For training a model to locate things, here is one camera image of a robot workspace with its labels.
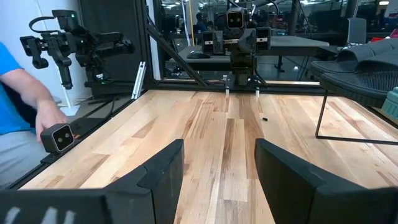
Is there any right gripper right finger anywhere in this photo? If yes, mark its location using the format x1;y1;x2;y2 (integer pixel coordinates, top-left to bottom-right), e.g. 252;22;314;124
254;138;398;224

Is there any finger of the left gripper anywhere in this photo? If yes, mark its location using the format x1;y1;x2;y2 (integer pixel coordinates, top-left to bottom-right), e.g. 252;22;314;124
213;30;225;55
246;28;258;53

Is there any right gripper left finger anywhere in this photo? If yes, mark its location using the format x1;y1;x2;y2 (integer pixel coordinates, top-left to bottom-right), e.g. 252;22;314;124
0;139;185;224

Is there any black rubber slide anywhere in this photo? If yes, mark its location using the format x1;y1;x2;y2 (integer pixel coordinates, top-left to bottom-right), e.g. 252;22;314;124
310;39;398;78
319;55;398;109

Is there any wooden shelf black frame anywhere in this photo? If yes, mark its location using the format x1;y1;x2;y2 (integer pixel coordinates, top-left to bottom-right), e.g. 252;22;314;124
314;88;398;146

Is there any green rubber slide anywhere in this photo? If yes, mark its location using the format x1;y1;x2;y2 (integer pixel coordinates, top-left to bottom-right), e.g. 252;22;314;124
381;86;398;121

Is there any person's forearm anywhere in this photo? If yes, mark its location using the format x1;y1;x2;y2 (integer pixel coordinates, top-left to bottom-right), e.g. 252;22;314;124
0;68;57;110

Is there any black computer mouse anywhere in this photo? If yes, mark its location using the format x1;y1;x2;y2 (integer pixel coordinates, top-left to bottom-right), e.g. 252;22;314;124
186;51;211;60

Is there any person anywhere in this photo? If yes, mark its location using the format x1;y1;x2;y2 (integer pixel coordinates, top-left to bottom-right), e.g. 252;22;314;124
192;12;208;35
0;42;47;189

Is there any dark grey desk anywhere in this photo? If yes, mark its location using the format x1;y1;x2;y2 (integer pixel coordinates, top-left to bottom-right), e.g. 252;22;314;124
178;35;340;72

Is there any white aluminium bar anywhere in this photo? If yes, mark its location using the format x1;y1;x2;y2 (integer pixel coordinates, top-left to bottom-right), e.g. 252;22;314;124
131;61;146;100

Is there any grey chair back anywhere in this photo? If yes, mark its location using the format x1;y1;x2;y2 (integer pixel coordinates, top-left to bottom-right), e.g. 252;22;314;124
346;17;368;46

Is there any person's hand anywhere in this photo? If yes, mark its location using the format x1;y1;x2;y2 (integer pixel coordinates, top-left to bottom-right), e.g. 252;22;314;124
35;99;68;142

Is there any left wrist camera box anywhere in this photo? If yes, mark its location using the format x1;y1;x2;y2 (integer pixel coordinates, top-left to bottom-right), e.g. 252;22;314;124
226;7;246;30

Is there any black stereo camera box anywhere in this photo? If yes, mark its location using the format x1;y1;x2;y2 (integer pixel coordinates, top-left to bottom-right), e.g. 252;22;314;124
39;123;75;154

